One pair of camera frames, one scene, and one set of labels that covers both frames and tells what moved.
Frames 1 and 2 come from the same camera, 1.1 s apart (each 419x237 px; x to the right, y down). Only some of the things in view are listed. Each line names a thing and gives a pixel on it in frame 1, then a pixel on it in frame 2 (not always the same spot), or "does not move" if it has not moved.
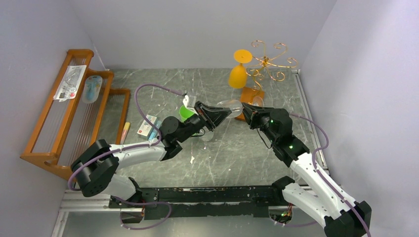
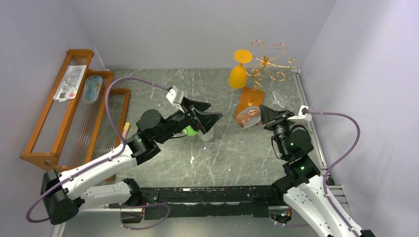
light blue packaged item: [92, 88] does not move
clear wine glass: [236, 106] → [250, 115]
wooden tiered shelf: [79, 112] does not move
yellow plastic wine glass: [237, 74] does not move
